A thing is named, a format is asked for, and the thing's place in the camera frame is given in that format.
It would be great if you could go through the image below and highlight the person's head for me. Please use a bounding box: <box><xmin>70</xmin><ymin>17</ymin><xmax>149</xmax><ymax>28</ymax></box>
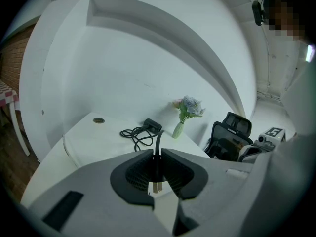
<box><xmin>262</xmin><ymin>0</ymin><xmax>316</xmax><ymax>45</ymax></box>

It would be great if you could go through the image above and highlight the black head-worn camera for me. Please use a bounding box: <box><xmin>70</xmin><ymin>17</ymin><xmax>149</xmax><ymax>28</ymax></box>
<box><xmin>251</xmin><ymin>0</ymin><xmax>270</xmax><ymax>26</ymax></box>

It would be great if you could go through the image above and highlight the pale artificial flower bunch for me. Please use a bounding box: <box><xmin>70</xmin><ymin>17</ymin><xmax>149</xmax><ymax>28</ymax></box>
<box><xmin>172</xmin><ymin>95</ymin><xmax>206</xmax><ymax>123</ymax></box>

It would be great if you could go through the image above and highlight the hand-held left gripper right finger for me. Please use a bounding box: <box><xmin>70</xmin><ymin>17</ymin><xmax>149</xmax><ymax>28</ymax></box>
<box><xmin>161</xmin><ymin>148</ymin><xmax>272</xmax><ymax>237</ymax></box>

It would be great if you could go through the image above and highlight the black hair dryer with cord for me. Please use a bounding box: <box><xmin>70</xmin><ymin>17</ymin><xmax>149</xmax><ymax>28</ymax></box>
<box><xmin>120</xmin><ymin>118</ymin><xmax>169</xmax><ymax>195</ymax></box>

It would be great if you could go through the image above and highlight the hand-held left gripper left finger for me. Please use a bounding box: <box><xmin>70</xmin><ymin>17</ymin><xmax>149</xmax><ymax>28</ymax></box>
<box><xmin>27</xmin><ymin>149</ymin><xmax>171</xmax><ymax>237</ymax></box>

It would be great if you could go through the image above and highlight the black mesh office chair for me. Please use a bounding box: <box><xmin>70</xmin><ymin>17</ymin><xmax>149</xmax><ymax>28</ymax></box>
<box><xmin>203</xmin><ymin>112</ymin><xmax>254</xmax><ymax>162</ymax></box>

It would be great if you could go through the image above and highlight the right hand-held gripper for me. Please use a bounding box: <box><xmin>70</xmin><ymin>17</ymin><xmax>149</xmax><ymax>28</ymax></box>
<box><xmin>238</xmin><ymin>126</ymin><xmax>287</xmax><ymax>163</ymax></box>

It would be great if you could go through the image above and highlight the red checkered tablecloth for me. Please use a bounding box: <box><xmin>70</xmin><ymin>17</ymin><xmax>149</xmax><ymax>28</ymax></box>
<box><xmin>0</xmin><ymin>79</ymin><xmax>20</xmax><ymax>111</ymax></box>

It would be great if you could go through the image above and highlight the white ribbed vase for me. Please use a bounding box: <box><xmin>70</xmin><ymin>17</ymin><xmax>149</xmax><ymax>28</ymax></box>
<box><xmin>172</xmin><ymin>122</ymin><xmax>185</xmax><ymax>139</ymax></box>

